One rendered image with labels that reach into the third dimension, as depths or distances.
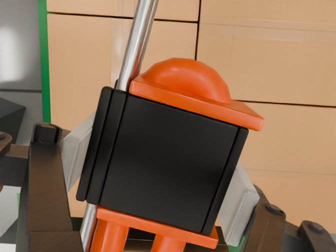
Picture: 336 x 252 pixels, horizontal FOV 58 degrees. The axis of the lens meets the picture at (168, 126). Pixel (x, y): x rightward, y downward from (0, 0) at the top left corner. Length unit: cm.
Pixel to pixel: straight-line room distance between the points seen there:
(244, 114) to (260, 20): 71
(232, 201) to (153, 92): 7
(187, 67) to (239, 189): 7
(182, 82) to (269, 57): 71
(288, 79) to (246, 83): 12
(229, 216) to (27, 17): 142
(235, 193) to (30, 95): 142
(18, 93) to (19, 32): 27
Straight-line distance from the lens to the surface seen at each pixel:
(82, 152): 16
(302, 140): 95
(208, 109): 16
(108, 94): 16
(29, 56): 152
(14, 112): 147
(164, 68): 17
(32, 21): 151
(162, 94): 16
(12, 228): 114
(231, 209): 16
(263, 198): 17
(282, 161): 95
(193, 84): 17
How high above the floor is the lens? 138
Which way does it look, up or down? 75 degrees down
